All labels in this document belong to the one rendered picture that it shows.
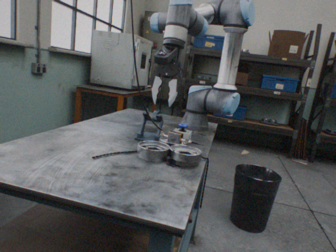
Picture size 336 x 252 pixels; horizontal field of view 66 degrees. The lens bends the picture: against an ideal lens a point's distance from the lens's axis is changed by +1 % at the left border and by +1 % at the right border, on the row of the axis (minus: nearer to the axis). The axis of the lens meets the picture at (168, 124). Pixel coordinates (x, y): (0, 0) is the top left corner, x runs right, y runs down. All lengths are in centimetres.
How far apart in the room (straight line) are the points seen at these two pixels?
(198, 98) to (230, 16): 40
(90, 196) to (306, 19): 475
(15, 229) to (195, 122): 88
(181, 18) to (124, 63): 229
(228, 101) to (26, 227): 94
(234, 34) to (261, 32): 363
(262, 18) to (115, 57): 275
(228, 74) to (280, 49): 314
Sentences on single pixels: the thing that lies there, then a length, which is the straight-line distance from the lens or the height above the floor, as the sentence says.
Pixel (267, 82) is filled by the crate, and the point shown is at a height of 111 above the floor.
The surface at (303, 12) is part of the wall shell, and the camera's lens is 507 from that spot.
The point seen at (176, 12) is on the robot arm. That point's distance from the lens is 89.
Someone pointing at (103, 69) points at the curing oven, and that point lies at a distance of 324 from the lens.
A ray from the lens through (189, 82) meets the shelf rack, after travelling 429.
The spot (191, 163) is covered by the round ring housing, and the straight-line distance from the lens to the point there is 81.
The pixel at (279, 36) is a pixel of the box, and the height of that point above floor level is 179.
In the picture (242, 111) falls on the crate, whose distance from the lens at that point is 435.
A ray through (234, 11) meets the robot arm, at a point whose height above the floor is 138.
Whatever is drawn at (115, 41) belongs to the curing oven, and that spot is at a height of 133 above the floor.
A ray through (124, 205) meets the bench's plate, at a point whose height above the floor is 80.
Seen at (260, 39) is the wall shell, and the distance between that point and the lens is 490.
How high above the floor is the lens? 108
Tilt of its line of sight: 12 degrees down
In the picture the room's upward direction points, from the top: 8 degrees clockwise
